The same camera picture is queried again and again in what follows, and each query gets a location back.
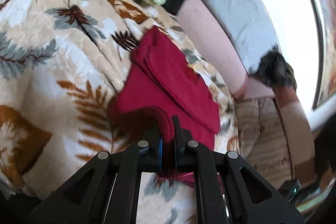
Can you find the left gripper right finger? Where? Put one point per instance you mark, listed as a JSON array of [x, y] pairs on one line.
[[228, 189]]

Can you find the floral leaf print blanket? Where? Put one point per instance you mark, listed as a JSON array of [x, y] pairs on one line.
[[62, 61]]

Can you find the brown striped cushion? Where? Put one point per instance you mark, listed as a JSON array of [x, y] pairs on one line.
[[277, 142]]

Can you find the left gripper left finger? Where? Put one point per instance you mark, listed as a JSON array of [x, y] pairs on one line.
[[106, 188]]

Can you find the pink quilted bolster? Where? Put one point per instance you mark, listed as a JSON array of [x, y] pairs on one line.
[[216, 48]]

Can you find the dark furry cushion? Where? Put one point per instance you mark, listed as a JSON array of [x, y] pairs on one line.
[[274, 71]]

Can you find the black charger adapter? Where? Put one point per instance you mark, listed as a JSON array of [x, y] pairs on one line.
[[290, 188]]

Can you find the grey pillow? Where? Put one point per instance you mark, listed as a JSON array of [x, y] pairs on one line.
[[249, 27]]

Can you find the red knit sweater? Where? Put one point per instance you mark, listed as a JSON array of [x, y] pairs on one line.
[[159, 86]]

